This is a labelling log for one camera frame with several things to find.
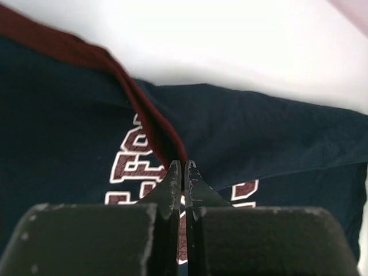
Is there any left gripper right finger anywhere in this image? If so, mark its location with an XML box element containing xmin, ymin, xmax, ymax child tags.
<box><xmin>185</xmin><ymin>160</ymin><xmax>358</xmax><ymax>275</ymax></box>

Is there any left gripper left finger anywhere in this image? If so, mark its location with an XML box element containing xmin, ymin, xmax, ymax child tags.
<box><xmin>1</xmin><ymin>160</ymin><xmax>181</xmax><ymax>276</ymax></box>

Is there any navy tank top red trim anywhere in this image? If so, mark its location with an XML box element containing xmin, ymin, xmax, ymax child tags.
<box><xmin>1</xmin><ymin>6</ymin><xmax>367</xmax><ymax>258</ymax></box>

